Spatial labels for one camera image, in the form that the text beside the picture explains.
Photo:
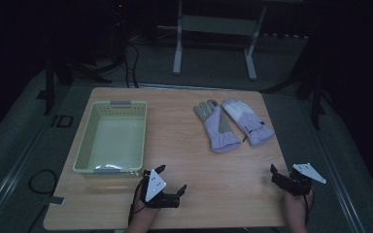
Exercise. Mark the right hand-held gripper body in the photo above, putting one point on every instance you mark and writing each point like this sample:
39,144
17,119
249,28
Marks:
299,186

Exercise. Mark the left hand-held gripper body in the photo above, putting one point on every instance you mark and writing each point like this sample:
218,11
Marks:
155,186

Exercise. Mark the lavender glove with white fingers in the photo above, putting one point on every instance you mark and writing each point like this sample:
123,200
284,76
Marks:
249,123

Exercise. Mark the pale green plastic basket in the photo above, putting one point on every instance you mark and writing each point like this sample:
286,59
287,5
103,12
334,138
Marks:
116,139

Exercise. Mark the lavender glove with grey palm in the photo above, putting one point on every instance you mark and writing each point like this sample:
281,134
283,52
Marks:
218,129

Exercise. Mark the person's right hand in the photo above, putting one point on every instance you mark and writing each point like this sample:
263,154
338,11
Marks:
294,205

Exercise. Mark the person's left hand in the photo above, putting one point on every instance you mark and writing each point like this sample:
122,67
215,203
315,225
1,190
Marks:
145,213

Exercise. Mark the black stand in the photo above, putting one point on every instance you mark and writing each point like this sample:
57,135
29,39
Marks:
77,68
315,93

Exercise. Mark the white metal stand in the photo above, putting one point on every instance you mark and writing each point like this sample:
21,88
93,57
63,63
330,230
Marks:
218,25

